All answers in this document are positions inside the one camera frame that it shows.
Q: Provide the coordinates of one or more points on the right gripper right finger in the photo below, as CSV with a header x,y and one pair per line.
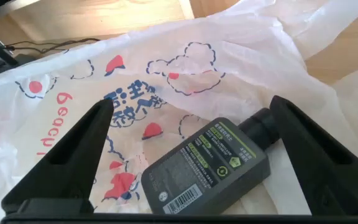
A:
x,y
325,168

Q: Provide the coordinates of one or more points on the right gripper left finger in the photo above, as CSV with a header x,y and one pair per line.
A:
x,y
73,161

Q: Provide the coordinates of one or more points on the white printed plastic shopping bag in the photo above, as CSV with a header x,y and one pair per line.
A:
x,y
197,62

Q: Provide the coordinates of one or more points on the dark grey flat bottle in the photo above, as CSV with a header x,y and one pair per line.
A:
x,y
210,168

